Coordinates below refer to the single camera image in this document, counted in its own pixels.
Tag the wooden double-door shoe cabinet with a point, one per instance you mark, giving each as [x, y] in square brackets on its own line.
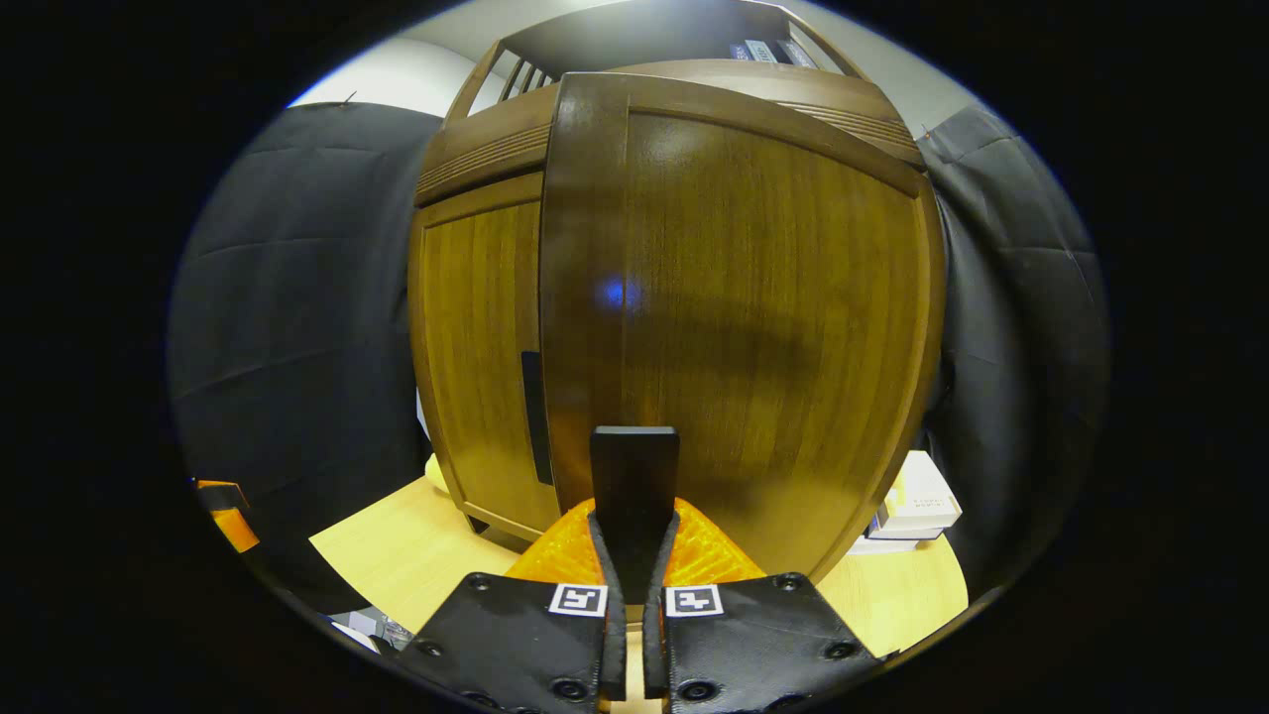
[634, 35]

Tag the wooden cabinet drawer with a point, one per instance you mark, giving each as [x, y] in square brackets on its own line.
[496, 149]

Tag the cream round object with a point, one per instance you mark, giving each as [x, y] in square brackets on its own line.
[434, 473]

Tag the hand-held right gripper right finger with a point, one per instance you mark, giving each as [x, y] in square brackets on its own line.
[656, 645]

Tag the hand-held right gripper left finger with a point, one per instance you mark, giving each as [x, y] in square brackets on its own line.
[613, 645]

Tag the wooden shoe cabinet door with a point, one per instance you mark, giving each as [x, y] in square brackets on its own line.
[753, 297]
[476, 327]

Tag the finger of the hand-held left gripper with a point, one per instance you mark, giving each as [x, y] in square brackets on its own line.
[238, 531]

